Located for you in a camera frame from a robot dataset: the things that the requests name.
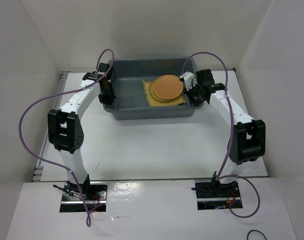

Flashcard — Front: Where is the round orange woven tray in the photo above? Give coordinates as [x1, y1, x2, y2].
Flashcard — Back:
[154, 75, 183, 100]

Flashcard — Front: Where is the round green-edged bamboo tray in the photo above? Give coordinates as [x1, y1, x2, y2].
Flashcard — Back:
[148, 81, 184, 103]

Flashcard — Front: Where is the square green-edged bamboo tray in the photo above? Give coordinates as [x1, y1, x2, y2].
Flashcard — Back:
[142, 80, 186, 107]

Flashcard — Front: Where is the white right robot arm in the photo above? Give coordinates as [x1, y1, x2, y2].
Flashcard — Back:
[180, 69, 266, 197]

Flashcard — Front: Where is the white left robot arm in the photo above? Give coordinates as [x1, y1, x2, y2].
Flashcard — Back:
[48, 63, 116, 200]

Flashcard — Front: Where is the grey plastic bin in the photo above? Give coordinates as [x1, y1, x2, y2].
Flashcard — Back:
[103, 56, 197, 120]

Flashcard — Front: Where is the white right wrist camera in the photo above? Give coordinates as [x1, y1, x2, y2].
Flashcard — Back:
[180, 71, 196, 91]

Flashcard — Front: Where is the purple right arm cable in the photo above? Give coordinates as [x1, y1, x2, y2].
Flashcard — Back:
[179, 51, 261, 219]

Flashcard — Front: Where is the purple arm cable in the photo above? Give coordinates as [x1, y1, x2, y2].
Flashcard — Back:
[18, 48, 115, 228]
[179, 51, 261, 219]

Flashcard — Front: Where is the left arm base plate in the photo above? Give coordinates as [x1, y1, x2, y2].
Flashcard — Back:
[53, 184, 107, 213]

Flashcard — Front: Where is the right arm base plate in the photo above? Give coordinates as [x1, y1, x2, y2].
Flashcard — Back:
[191, 178, 243, 210]

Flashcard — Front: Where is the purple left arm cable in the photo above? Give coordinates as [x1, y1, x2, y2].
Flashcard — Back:
[18, 48, 115, 228]

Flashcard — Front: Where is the black cable loop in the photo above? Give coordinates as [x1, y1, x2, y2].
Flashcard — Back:
[246, 229, 267, 240]

